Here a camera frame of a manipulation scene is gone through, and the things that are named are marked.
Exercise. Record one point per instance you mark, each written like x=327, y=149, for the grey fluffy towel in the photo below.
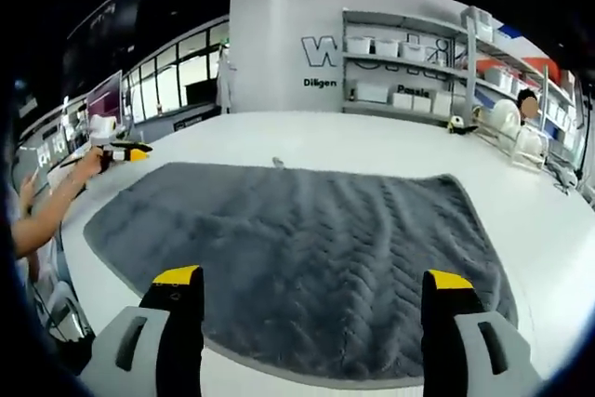
x=297, y=239

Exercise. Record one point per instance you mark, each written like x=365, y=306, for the grey low counter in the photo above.
x=186, y=123

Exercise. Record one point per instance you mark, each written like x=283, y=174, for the white lab coat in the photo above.
x=226, y=85

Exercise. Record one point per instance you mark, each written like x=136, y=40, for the small grey object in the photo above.
x=278, y=162

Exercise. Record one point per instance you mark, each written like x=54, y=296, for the metal dish rack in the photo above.
x=525, y=143

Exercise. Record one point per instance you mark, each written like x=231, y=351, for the person's left hand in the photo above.
x=90, y=165

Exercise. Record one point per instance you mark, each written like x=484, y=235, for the white shelf with boxes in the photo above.
x=386, y=47

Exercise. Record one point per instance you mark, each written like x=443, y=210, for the computer monitor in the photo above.
x=104, y=99

